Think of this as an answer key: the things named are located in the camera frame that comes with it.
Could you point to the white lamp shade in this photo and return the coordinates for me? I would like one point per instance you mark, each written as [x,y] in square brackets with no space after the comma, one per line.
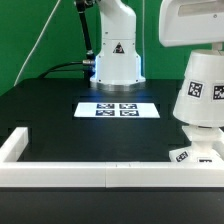
[200,101]

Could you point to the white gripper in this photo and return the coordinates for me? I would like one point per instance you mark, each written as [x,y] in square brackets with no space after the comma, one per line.
[191,22]

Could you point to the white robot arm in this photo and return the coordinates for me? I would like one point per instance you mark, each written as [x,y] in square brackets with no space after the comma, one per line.
[117,66]

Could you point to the white U-shaped fence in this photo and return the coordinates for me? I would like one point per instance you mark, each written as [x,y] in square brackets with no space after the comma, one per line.
[14,173]

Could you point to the white marker sheet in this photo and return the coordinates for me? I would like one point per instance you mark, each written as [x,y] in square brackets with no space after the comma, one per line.
[116,110]

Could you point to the white lamp base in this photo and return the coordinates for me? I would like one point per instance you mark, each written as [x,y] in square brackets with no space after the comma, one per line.
[207,146]

